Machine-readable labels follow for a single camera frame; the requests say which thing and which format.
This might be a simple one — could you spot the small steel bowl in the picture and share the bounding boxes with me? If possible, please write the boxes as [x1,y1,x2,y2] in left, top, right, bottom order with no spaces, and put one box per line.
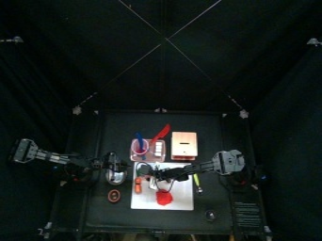
[104,169,128,185]

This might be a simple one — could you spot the dark green seaweed roll piece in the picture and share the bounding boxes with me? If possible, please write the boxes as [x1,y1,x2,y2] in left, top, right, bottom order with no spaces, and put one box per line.
[137,164,152,177]

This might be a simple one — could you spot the pink plastic tray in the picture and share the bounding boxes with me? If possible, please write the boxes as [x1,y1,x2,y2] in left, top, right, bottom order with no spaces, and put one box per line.
[129,138,166,163]

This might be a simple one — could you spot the clear glass beaker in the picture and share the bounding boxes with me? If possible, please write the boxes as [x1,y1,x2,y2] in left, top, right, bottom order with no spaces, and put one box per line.
[130,138,149,155]

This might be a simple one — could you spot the orange toy carrot green leaf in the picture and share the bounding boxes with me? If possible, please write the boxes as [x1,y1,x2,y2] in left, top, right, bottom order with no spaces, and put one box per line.
[133,176,142,194]

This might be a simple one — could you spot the red flat toy blob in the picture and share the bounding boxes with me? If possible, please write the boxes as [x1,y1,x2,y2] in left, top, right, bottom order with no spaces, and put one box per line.
[154,189,174,207]

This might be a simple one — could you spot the white cutting board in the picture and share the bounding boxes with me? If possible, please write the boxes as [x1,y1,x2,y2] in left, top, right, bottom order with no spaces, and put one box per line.
[129,161,195,211]

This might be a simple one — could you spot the light wooden box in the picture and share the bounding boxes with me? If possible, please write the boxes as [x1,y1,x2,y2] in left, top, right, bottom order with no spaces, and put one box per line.
[169,131,199,161]

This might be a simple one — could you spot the red toy knife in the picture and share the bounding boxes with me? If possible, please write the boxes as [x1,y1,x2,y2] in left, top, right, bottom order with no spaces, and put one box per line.
[149,123,172,143]

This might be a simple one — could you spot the small black round object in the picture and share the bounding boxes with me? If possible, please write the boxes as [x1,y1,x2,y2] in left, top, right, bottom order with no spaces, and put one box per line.
[204,209,219,222]

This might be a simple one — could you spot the black label with white print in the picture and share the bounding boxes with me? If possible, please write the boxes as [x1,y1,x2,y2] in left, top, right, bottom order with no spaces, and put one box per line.
[231,201,264,233]

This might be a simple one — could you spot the yellow green handled tool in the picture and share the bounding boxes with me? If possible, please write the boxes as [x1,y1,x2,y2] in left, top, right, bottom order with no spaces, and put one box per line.
[191,172,204,194]

